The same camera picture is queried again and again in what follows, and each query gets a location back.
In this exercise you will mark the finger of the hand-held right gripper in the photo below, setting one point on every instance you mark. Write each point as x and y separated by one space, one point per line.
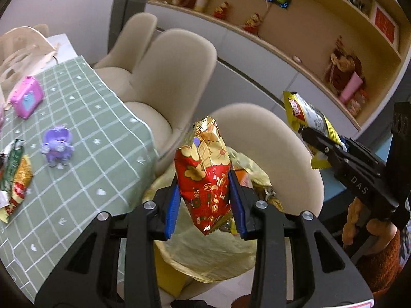
321 144
359 149

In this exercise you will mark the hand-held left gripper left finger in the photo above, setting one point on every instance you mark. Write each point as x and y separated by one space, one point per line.
171 211

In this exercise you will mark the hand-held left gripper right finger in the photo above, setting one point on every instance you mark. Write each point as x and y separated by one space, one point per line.
237 205

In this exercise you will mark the red gold snack packet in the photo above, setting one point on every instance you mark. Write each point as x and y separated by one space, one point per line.
202 179

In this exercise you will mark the yellow plastic bag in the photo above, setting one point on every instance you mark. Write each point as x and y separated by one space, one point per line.
205 256

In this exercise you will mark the person's right hand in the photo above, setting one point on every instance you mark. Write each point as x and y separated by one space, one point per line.
350 224

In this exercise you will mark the yellow seat cushion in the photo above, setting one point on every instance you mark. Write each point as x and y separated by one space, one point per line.
170 279

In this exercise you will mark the brown plush toy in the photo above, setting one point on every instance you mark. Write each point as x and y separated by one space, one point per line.
343 64

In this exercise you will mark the small white knob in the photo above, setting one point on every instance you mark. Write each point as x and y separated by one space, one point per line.
297 58

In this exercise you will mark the green checkered tablecloth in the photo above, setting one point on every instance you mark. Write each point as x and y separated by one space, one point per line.
96 134

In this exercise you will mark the grey sideboard cabinet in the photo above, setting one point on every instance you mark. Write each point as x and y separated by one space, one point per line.
244 54

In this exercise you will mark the red framed picture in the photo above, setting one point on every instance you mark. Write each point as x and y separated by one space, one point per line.
383 22

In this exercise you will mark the purple toy figure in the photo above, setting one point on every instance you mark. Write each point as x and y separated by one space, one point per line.
57 144

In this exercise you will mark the small red seated figurine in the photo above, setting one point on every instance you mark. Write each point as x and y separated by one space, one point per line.
221 10
253 23

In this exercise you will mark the yellow red snack packet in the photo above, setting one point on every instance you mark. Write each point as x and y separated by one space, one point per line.
21 183

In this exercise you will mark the green snack packet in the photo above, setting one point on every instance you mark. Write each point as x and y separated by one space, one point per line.
14 163

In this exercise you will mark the pink toy case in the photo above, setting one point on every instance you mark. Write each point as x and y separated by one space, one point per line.
27 98

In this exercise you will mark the cream cup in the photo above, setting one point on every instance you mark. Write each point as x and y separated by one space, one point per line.
202 1

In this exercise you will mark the cream mesh food cover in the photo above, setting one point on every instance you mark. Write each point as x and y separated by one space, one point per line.
19 41

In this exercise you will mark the wooden wall shelf unit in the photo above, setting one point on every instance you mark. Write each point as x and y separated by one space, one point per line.
305 29

